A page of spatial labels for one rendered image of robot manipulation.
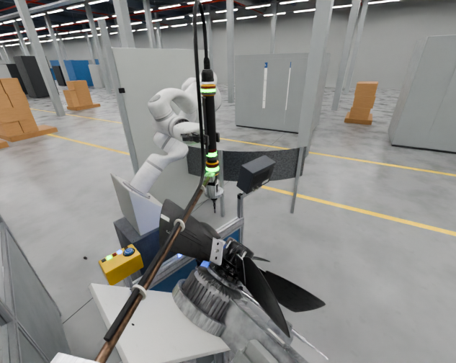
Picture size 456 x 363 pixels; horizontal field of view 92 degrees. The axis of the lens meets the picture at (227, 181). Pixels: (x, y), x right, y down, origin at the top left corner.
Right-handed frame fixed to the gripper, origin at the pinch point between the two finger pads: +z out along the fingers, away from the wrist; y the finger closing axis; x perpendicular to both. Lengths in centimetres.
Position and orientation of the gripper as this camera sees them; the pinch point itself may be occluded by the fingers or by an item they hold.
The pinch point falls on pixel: (209, 137)
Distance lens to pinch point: 72.7
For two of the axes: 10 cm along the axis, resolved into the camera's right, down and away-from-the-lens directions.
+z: 6.9, 3.3, -6.4
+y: -7.2, 3.4, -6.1
